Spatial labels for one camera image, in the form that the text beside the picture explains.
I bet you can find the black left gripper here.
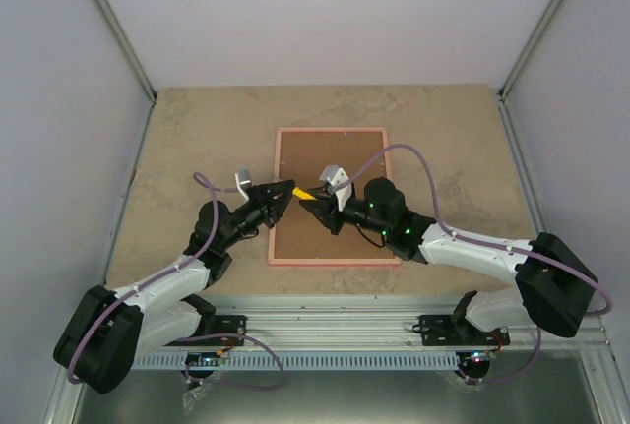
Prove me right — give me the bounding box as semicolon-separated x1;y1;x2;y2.
220;181;295;251

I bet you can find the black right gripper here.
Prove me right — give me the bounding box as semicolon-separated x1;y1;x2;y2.
301;187;390;236

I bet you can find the yellow screwdriver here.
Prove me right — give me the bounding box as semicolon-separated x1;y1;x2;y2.
292;187;317;201

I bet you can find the pink picture frame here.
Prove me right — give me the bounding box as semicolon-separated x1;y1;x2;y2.
268;127;401;268

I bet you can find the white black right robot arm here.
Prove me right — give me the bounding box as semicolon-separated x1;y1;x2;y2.
298;177;598;344

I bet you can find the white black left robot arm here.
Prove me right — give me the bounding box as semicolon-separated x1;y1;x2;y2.
53;180;295;394

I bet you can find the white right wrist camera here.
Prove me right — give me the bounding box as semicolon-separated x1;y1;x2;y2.
319;165;354;212

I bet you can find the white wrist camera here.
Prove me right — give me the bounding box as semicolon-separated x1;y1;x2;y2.
234;168;254;201
319;165;354;212

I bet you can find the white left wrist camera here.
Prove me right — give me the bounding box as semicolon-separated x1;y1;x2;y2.
234;168;254;201

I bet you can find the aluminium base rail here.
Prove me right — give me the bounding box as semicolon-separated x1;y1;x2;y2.
67;293;611;352

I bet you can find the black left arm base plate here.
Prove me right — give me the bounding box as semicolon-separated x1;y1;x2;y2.
194;314;247;347

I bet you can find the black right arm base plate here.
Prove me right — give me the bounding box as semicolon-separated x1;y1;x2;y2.
412;315;511;347

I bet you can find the grey slotted cable duct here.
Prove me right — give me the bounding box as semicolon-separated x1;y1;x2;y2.
132;350;460;372

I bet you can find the left aluminium corner post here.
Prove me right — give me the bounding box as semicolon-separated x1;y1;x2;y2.
93;0;158;106

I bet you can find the aluminium corner post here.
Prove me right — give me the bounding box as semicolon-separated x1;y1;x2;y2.
496;0;567;103
93;0;158;106

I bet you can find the right aluminium corner post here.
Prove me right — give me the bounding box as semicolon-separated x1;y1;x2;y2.
496;0;567;103

